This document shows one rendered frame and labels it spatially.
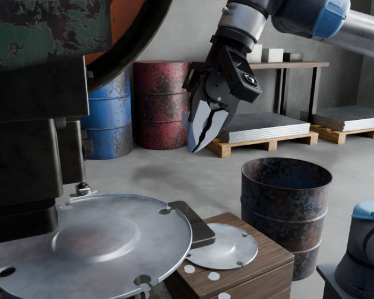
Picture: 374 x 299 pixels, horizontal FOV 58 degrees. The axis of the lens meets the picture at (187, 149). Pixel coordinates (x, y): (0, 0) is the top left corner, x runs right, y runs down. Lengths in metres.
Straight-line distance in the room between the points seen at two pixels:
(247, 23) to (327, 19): 0.13
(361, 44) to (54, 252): 0.69
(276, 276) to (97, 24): 1.12
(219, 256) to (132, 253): 0.76
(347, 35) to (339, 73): 4.80
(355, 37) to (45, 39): 0.64
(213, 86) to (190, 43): 3.56
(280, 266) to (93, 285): 0.90
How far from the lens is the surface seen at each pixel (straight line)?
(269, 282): 1.26
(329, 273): 1.07
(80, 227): 0.57
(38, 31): 0.27
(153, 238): 0.53
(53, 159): 0.41
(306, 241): 1.65
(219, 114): 0.59
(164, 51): 4.00
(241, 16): 0.59
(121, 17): 0.82
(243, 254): 1.26
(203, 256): 1.23
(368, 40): 0.80
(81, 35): 0.27
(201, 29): 4.18
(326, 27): 0.64
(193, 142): 0.58
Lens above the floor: 1.07
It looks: 18 degrees down
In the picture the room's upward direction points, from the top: straight up
